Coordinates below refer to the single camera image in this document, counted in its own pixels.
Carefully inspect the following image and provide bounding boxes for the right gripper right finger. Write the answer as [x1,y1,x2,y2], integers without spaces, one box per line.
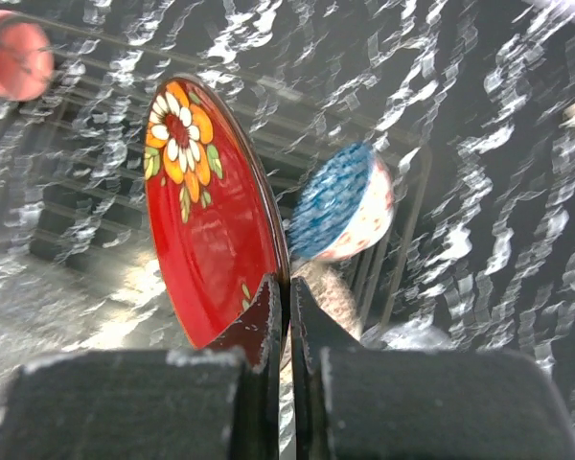
[290,278,575,459]

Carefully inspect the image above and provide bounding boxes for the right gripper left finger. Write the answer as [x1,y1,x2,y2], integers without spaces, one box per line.
[0,274,283,459]

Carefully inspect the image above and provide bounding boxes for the clear drinking glass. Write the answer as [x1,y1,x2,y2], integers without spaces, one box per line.
[360,319,454,351]

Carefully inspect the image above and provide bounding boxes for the brown patterned ceramic bowl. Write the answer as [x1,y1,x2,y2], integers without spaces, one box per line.
[293,262,362,340]

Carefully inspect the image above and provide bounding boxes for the red floral plate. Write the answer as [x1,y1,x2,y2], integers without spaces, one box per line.
[143,74,289,349]

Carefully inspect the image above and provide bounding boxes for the blue orange patterned bowl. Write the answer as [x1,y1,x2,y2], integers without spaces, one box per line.
[287,143,394,262]

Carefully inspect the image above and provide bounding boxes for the wire dish rack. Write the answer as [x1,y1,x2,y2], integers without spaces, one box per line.
[0,13,432,327]

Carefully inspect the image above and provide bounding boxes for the pink plastic cup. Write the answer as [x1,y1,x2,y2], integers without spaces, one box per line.
[0,10,54,102]

